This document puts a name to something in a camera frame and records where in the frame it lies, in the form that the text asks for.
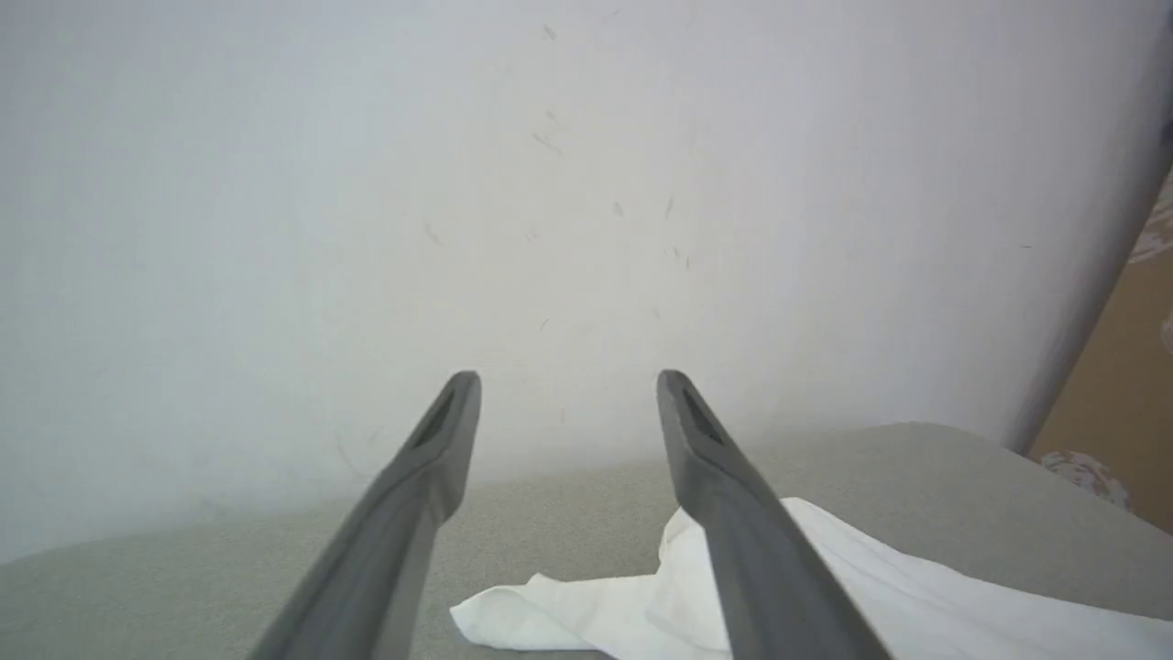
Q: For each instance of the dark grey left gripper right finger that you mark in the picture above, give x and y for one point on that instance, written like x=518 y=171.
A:
x=742 y=550

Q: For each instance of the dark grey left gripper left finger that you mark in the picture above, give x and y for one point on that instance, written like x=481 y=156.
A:
x=394 y=550

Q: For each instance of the white garment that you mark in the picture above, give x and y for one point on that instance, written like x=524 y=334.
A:
x=916 y=600

